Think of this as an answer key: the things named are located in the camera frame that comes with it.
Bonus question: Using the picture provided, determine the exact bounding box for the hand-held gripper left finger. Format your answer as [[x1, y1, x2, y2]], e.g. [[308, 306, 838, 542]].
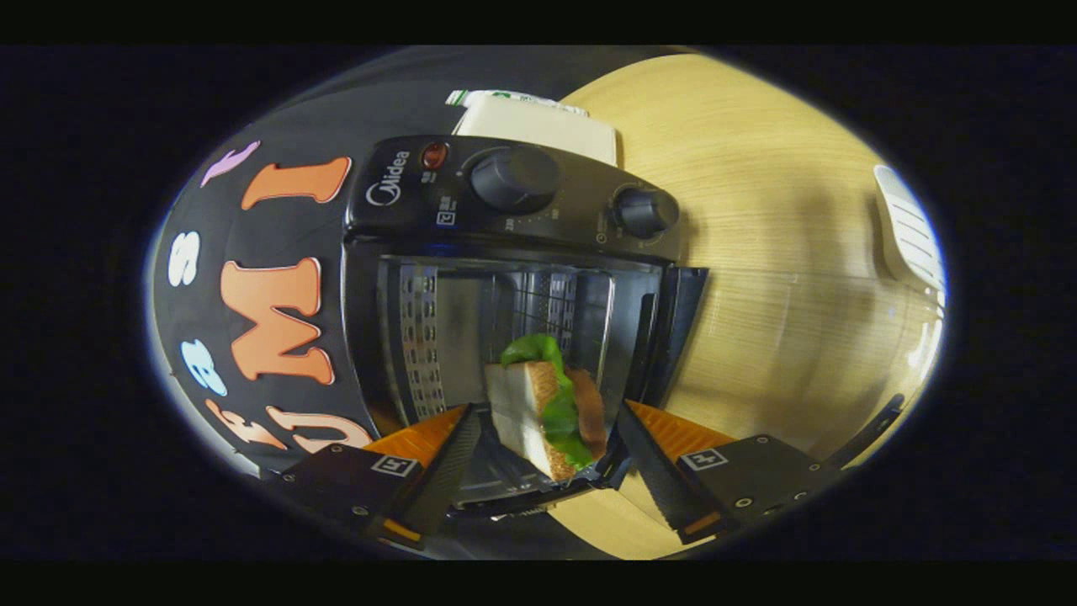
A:
[[282, 404, 482, 550]]

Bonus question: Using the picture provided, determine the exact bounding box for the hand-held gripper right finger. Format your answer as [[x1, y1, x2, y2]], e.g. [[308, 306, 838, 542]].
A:
[[617, 400, 842, 544]]

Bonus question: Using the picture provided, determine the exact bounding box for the lettuce sandwich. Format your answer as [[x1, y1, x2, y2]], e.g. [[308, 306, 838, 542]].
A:
[[484, 333, 608, 482]]

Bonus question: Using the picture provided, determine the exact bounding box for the black toaster oven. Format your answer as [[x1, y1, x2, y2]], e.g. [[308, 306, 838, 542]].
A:
[[341, 135, 939, 518]]

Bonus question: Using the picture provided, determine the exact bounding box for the white toaster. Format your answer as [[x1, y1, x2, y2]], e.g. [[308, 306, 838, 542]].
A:
[[453, 91, 619, 167]]

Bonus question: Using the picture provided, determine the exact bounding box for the white slatted object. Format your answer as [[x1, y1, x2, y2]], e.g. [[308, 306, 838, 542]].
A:
[[873, 164, 947, 295]]

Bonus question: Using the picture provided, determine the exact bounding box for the white green-label bottle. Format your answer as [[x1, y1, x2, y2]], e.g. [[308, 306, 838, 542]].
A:
[[444, 88, 590, 114]]

